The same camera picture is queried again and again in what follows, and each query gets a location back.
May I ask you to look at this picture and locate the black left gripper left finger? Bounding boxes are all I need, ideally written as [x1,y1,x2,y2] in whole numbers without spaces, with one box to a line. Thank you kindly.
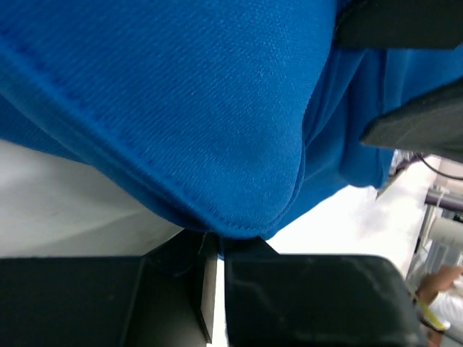
[1,231,217,346]

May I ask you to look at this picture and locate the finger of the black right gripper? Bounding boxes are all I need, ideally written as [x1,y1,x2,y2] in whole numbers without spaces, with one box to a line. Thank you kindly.
[360,78,462,155]
[334,0,462,50]

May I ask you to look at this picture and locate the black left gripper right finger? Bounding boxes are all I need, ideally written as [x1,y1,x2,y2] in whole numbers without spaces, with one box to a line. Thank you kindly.
[222,238,427,346]

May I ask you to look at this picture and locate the blue zip-up jacket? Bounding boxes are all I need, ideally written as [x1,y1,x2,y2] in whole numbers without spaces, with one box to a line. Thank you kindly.
[1,1,462,239]

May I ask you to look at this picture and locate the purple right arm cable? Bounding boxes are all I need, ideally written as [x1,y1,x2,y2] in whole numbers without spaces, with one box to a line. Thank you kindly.
[394,153,463,212]

